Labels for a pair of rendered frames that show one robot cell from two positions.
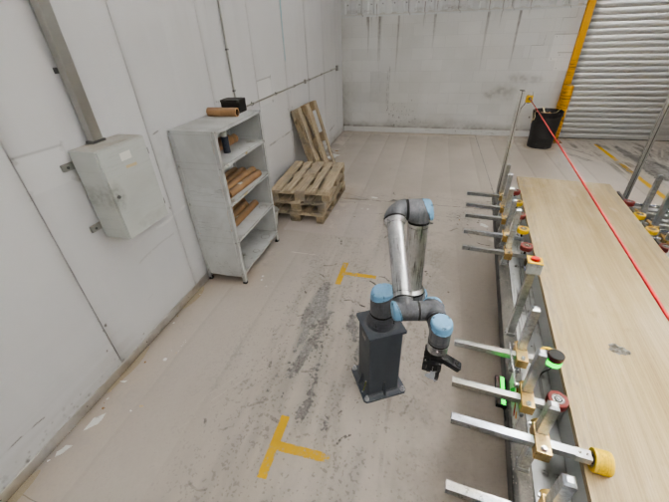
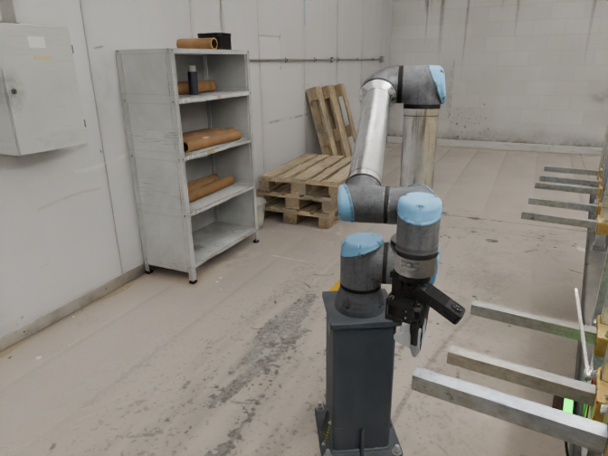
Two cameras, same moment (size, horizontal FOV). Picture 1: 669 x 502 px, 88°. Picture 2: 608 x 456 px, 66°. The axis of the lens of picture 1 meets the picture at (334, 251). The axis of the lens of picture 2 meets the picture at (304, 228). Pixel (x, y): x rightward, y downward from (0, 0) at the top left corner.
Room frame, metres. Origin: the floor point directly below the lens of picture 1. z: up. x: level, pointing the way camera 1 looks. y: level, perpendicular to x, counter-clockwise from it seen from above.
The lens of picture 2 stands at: (0.05, -0.36, 1.47)
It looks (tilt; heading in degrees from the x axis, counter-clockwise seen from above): 20 degrees down; 10
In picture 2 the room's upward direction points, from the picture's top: 1 degrees counter-clockwise
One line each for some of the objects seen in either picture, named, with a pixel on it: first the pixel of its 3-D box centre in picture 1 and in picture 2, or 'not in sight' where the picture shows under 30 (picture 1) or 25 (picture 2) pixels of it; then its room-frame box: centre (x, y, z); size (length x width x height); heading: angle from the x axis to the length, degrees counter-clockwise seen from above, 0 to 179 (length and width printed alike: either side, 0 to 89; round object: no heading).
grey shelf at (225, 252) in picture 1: (234, 196); (197, 160); (3.34, 1.03, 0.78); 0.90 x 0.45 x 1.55; 164
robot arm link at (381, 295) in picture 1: (383, 300); (364, 260); (1.63, -0.30, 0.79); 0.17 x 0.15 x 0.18; 87
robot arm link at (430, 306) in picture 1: (432, 311); (413, 207); (1.14, -0.43, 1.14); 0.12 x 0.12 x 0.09; 87
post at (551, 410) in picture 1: (535, 441); not in sight; (0.68, -0.73, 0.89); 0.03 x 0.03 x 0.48; 69
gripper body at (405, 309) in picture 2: (433, 358); (409, 295); (1.02, -0.43, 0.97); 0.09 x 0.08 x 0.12; 69
